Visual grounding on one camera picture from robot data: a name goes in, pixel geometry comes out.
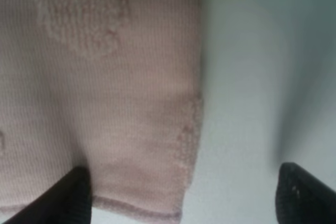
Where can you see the pink towel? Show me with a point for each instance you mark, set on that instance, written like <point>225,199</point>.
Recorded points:
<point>113,85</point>

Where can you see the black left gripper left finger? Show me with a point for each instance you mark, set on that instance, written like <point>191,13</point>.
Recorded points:
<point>67,201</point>

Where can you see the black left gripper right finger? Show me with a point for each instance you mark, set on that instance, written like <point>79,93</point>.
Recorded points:
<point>302,198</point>

